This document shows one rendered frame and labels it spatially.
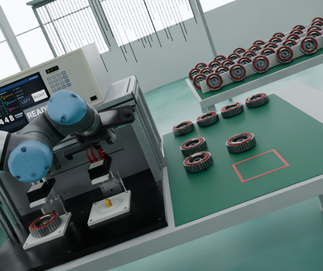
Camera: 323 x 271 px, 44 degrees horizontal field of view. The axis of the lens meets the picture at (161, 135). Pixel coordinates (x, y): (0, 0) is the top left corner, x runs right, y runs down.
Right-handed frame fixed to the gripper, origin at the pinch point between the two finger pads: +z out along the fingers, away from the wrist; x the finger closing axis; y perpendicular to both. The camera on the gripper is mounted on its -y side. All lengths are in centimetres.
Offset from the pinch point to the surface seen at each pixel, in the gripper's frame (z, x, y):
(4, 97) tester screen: 14, -32, 36
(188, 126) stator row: 77, -12, -22
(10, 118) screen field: 17.8, -25.7, 37.1
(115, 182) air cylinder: 35.6, 7.3, 11.9
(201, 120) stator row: 77, -13, -29
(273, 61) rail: 136, -46, -89
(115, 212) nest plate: 20.9, 19.5, 12.1
